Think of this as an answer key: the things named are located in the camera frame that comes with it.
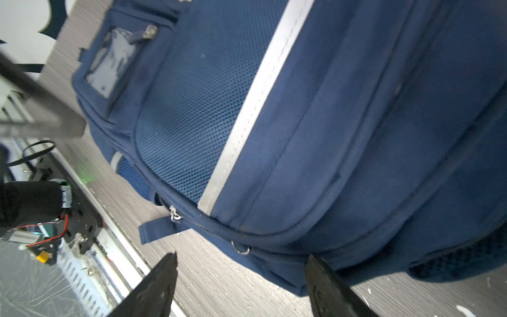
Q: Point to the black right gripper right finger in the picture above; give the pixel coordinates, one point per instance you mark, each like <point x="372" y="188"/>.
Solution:
<point x="328" y="294"/>

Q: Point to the white slotted cable duct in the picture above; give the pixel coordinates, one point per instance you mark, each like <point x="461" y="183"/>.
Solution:
<point x="92" y="278"/>

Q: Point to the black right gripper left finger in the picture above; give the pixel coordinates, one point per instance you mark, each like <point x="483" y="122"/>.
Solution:
<point x="154" y="295"/>

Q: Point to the navy blue backpack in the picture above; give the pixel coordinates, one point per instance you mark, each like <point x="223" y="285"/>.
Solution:
<point x="369" y="133"/>

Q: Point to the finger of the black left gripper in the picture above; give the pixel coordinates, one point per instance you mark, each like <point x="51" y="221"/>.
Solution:
<point x="50" y="116"/>

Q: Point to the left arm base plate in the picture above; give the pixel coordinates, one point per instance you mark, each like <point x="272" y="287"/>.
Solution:
<point x="79" y="222"/>

